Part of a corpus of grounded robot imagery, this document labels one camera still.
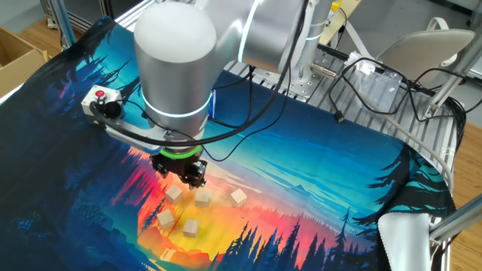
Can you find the silver metal cylinder connector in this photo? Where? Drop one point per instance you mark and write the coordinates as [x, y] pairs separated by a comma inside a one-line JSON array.
[[324, 70]]

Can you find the beige plastic chair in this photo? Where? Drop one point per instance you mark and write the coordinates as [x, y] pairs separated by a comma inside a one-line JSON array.
[[421, 49]]

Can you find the aluminium frame post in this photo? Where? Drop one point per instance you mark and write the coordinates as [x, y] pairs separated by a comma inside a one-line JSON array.
[[455, 222], [452, 77], [66, 22]]

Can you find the clear plastic bag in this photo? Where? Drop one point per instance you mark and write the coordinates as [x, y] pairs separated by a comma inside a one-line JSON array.
[[376, 90]]

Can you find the sunset forest printed cloth mat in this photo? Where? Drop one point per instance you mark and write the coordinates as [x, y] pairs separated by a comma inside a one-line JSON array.
[[320, 169]]

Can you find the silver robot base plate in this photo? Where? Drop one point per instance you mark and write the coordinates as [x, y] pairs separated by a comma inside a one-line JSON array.
[[305, 90]]

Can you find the yellowish flat board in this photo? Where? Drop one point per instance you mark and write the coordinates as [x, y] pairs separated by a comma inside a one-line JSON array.
[[344, 19]]

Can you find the blue white tissue pack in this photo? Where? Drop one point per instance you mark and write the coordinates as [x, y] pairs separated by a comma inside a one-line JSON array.
[[212, 103]]

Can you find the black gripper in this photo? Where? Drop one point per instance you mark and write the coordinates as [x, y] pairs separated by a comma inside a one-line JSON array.
[[180, 165]]

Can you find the light wooden cube block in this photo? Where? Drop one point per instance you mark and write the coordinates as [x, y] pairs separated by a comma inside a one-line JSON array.
[[238, 197], [165, 219], [190, 228], [174, 194], [202, 198]]

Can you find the white emergency stop button box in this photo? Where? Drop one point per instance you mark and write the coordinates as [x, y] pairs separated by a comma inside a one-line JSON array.
[[90, 102]]

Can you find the brown cardboard box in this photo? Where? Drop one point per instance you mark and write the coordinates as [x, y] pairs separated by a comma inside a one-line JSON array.
[[19, 64]]

